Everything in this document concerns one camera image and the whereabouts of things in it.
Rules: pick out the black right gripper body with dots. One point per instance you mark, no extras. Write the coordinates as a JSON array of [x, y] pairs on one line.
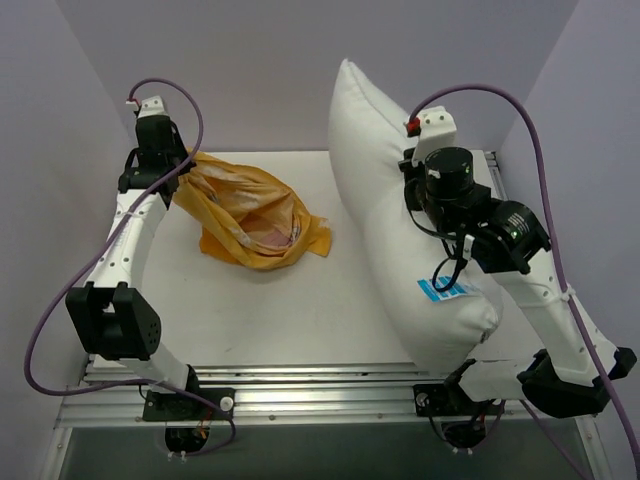
[[410, 170]]

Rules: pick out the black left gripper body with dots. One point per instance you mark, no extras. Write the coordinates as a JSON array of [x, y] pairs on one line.
[[154, 176]]

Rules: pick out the yellow Mickey Mouse pillowcase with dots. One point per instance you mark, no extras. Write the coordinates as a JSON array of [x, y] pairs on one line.
[[248, 216]]

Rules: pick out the white pillow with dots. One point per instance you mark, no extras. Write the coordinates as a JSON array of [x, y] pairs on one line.
[[366, 139]]

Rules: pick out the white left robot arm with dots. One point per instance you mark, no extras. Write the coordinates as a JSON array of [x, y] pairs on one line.
[[110, 314]]

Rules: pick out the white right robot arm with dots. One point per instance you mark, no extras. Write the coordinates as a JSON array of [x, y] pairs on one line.
[[505, 238]]

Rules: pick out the blue pillow label tag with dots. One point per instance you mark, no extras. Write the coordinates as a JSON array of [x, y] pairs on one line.
[[434, 291]]

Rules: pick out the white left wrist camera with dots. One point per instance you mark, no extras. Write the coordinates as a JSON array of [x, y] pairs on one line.
[[150, 107]]

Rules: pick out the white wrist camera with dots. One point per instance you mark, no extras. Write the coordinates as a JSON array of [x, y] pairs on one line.
[[434, 128], [150, 107]]

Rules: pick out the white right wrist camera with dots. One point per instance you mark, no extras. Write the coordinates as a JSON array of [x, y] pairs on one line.
[[434, 128]]

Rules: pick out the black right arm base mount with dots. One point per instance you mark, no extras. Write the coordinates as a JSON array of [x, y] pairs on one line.
[[437, 400]]

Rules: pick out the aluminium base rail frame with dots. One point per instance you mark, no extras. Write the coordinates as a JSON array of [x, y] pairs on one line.
[[323, 384]]

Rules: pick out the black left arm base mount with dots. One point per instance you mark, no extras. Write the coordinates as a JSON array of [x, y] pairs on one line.
[[172, 407]]

